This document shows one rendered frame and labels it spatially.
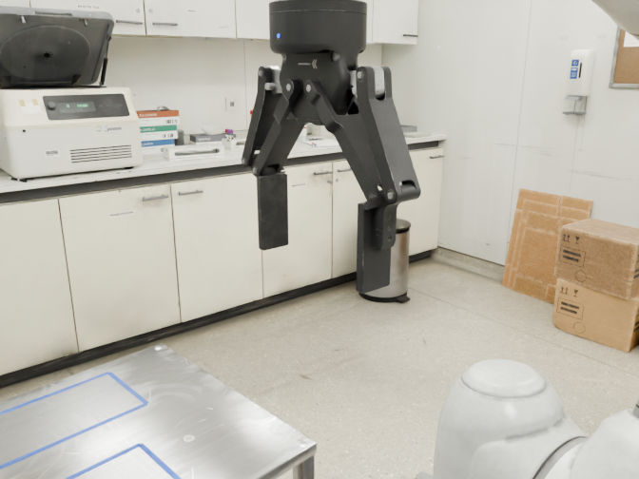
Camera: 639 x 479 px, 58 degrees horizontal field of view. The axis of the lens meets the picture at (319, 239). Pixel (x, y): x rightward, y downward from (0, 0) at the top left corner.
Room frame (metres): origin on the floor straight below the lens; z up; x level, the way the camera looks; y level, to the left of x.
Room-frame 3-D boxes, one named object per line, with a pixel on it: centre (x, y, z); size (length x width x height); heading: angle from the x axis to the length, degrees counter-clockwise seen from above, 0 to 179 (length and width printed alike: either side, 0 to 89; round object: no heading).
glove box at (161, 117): (3.16, 0.89, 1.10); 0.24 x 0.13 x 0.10; 128
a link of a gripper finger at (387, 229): (0.40, -0.05, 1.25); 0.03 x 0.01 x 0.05; 39
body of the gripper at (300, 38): (0.47, 0.00, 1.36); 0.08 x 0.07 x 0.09; 39
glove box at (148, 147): (3.14, 0.93, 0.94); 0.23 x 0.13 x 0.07; 134
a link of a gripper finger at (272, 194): (0.52, 0.04, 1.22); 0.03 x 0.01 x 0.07; 129
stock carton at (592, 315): (2.78, -1.50, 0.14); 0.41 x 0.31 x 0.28; 43
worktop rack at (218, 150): (2.95, 0.65, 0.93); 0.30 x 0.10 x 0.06; 121
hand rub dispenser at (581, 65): (3.22, -1.41, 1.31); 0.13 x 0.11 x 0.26; 129
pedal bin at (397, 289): (3.29, -0.40, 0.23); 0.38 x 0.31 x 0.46; 39
